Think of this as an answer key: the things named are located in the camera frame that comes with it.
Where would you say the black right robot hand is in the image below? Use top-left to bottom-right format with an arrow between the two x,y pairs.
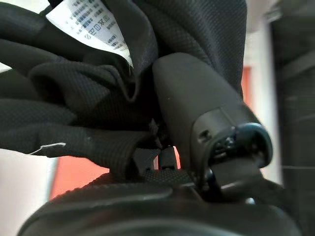
17,53 -> 303,236

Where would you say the black garment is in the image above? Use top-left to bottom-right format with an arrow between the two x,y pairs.
0,0 -> 249,182

